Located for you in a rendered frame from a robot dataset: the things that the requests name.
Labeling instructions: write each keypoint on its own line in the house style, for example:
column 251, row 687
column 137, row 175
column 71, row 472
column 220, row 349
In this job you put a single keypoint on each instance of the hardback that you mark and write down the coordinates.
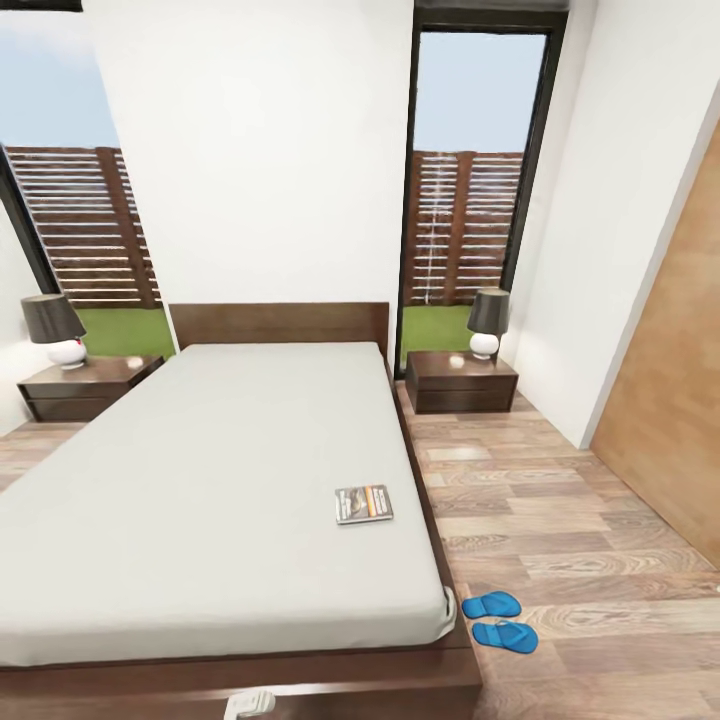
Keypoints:
column 358, row 504

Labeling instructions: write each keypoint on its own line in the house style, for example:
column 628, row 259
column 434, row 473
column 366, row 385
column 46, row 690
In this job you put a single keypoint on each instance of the bed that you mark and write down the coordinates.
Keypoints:
column 183, row 547

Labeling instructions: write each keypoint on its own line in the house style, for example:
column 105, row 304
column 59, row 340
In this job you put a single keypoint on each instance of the table lamp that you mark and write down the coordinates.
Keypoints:
column 489, row 321
column 51, row 319

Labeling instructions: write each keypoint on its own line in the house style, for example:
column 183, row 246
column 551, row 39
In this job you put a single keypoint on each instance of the sandal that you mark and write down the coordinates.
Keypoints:
column 497, row 604
column 517, row 637

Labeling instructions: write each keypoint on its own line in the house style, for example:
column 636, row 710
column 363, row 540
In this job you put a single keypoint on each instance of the sliding door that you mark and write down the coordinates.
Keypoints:
column 660, row 428

